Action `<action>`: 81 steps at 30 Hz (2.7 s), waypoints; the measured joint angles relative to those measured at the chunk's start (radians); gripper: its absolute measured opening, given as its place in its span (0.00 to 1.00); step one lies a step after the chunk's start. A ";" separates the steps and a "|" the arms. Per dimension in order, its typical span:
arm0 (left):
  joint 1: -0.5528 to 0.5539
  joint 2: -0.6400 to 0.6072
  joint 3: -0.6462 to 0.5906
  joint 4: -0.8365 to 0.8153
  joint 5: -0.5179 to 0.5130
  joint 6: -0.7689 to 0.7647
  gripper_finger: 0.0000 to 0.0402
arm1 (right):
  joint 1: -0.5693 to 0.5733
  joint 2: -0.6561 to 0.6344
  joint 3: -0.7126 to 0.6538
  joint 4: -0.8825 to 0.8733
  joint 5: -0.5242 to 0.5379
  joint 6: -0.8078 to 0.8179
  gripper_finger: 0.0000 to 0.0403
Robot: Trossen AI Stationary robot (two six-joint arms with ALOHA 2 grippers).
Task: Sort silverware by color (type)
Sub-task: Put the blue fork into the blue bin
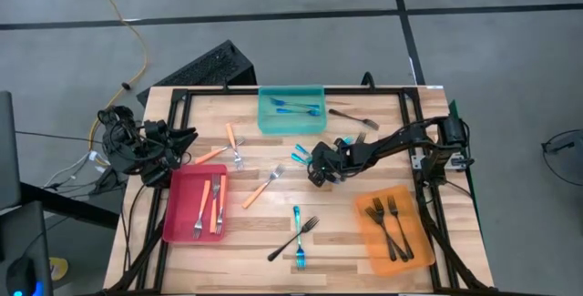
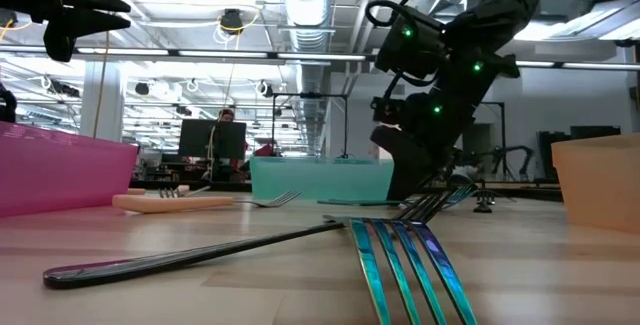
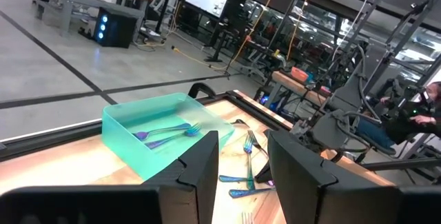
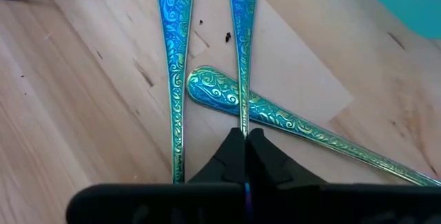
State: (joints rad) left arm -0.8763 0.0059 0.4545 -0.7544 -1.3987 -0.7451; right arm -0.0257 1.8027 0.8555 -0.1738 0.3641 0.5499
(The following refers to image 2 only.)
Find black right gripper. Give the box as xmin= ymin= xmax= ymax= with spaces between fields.
xmin=371 ymin=52 xmax=521 ymax=201

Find orange handled silver fork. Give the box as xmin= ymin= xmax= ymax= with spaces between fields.
xmin=126 ymin=184 xmax=213 ymax=198
xmin=111 ymin=189 xmax=303 ymax=215
xmin=157 ymin=183 xmax=192 ymax=201

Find black metal fork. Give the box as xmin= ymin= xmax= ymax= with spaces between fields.
xmin=42 ymin=188 xmax=454 ymax=290

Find teal translucent plastic bin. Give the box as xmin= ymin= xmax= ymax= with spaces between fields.
xmin=248 ymin=156 xmax=396 ymax=201

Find black background monitors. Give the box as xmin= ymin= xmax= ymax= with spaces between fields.
xmin=536 ymin=124 xmax=622 ymax=182

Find black beam with light strips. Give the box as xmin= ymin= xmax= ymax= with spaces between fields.
xmin=0 ymin=43 xmax=640 ymax=72

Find red translucent plastic bin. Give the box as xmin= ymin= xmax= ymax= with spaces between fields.
xmin=0 ymin=119 xmax=140 ymax=219

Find black computer monitor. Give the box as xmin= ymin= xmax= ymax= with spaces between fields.
xmin=177 ymin=118 xmax=248 ymax=161

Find orange translucent plastic bin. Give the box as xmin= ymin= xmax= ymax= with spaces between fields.
xmin=550 ymin=132 xmax=640 ymax=235

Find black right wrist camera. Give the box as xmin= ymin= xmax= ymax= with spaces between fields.
xmin=370 ymin=95 xmax=404 ymax=126

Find black frame stand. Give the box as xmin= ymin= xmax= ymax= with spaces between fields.
xmin=482 ymin=99 xmax=507 ymax=186
xmin=271 ymin=92 xmax=351 ymax=160

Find black hanging camera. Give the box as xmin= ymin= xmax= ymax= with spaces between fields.
xmin=218 ymin=7 xmax=245 ymax=36

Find silver upright air duct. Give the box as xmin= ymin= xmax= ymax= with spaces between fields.
xmin=278 ymin=0 xmax=335 ymax=154

